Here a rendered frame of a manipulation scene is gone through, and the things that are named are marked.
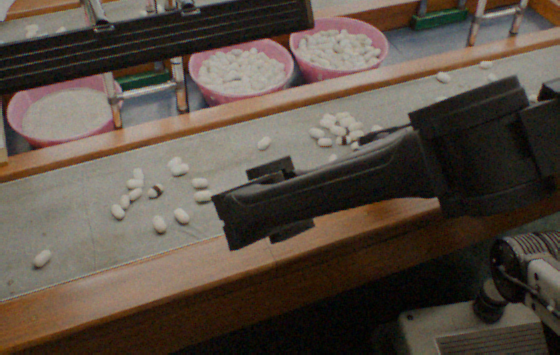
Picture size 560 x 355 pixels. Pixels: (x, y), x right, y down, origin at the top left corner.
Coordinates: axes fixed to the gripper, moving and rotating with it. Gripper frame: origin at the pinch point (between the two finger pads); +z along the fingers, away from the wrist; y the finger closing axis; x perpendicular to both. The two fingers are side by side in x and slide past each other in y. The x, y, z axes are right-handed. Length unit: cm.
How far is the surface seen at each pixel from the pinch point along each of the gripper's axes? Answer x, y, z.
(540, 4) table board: -25, -92, 38
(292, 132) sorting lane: -6.5, 12.2, 10.0
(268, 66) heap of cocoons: -23.6, 7.8, 29.5
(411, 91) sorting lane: -8.7, -22.2, 12.8
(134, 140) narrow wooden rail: -13, 47, 14
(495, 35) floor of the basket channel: -18, -69, 34
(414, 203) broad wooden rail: 12.0, -0.8, -15.3
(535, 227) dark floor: 53, -87, 55
